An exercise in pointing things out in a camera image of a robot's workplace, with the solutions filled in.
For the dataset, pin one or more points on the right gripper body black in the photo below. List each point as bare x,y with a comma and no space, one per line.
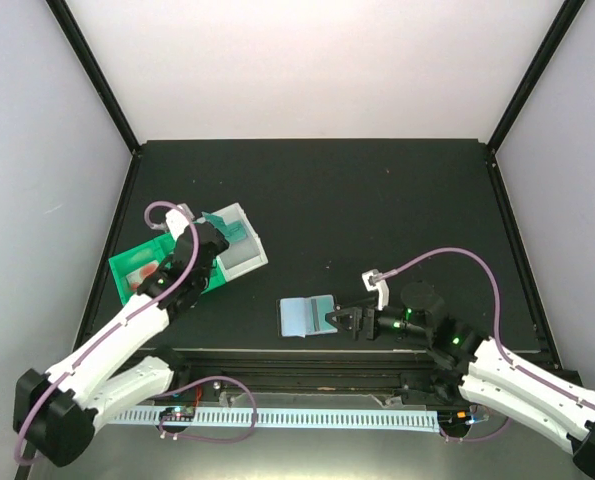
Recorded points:
362,311

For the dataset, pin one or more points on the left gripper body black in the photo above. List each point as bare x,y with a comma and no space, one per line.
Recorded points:
220,246

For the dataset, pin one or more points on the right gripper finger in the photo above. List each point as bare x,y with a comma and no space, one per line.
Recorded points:
340,317
344,331

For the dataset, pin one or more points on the teal credit card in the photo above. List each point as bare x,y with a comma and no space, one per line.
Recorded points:
205,216

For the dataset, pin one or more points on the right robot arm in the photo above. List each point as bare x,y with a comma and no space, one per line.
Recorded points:
484,372

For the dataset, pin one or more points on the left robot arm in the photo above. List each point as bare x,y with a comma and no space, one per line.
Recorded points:
60,411

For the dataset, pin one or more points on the teal card in white bin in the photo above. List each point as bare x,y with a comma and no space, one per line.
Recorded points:
236,232

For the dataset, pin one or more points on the teal card in holder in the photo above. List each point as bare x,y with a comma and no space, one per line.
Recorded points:
318,307

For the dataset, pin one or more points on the red white card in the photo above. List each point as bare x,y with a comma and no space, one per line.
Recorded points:
136,277

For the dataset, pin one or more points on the white translucent bin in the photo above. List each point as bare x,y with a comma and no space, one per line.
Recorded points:
243,257

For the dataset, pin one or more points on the green plastic bin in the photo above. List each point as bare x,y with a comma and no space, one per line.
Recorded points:
127,270

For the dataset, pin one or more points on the right circuit board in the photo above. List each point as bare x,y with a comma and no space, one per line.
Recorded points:
460,417

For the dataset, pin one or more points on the circuit board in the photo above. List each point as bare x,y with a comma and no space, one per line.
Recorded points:
460,417
177,414

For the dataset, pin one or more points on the left circuit board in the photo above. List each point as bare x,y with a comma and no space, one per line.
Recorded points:
177,414

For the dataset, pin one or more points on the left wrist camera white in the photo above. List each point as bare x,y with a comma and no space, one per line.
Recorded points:
176,220

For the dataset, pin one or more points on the black aluminium rail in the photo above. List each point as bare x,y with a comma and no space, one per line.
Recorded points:
317,371

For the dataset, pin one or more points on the white slotted cable duct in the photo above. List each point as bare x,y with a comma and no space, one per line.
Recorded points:
289,418

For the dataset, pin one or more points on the left black frame post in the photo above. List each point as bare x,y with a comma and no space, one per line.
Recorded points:
87,59

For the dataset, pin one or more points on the black frame post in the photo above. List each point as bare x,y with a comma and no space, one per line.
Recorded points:
87,59
557,31

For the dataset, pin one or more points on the right black frame post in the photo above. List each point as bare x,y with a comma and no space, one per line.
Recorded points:
557,31

